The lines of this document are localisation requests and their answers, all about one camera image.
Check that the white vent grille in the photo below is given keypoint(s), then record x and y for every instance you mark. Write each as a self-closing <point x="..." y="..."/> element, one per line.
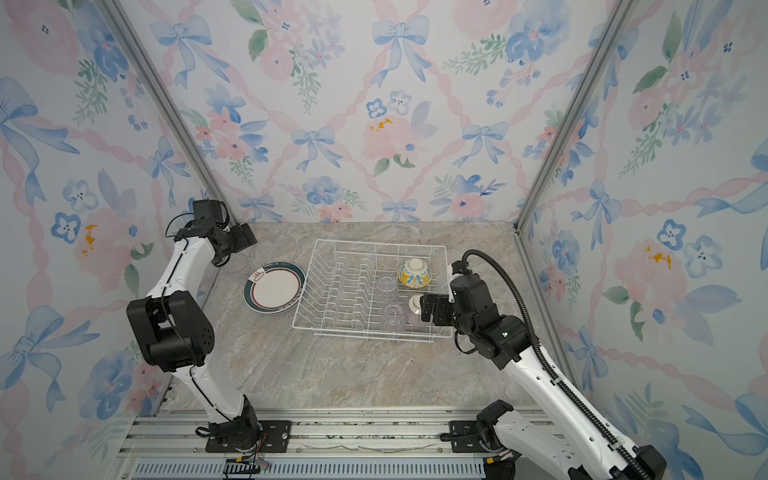
<point x="311" y="468"/>

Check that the grey striped ceramic bowl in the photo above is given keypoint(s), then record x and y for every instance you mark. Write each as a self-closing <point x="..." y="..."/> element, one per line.
<point x="413" y="321"/>

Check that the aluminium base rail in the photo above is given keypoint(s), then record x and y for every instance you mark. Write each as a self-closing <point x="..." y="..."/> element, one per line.
<point x="401" y="432"/>

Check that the clear glass tumbler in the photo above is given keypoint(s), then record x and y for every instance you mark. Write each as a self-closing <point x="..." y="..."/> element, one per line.
<point x="393" y="313"/>
<point x="386" y="288"/>
<point x="237" y="267"/>

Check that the aluminium corner post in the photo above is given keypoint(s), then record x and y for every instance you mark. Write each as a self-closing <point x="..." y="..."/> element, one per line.
<point x="126" y="35"/>
<point x="614" y="27"/>

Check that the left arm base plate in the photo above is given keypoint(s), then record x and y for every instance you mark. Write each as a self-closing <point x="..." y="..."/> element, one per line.
<point x="274" y="437"/>

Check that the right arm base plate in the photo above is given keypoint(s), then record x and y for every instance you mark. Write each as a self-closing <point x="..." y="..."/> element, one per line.
<point x="469" y="437"/>

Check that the clear glass tumbler back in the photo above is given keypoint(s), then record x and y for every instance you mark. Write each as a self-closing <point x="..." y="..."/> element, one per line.
<point x="237" y="267"/>

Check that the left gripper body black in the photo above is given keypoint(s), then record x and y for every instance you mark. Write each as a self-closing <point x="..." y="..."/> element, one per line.
<point x="238" y="240"/>

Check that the right aluminium corner post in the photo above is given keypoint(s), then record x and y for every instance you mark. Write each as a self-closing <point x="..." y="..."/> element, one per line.
<point x="614" y="27"/>

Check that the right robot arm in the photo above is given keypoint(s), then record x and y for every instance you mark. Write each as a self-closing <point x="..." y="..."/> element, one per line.
<point x="587" y="445"/>

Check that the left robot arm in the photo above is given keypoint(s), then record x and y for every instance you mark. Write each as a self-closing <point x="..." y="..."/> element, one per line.
<point x="174" y="334"/>

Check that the yellow patterned ceramic bowl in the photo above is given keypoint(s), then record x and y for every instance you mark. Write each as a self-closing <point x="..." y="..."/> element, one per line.
<point x="415" y="274"/>

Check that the left aluminium corner post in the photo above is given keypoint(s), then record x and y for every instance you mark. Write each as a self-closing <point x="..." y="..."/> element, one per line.
<point x="126" y="35"/>

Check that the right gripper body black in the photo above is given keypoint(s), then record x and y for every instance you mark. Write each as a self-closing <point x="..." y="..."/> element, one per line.
<point x="447" y="314"/>

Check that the white plate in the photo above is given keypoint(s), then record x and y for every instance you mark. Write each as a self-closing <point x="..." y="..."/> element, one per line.
<point x="274" y="288"/>

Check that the white wire dish rack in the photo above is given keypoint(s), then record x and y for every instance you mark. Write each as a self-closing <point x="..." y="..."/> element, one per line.
<point x="338" y="298"/>

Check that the clear glass tumbler front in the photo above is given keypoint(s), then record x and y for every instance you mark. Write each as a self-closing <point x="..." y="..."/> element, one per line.
<point x="393" y="313"/>

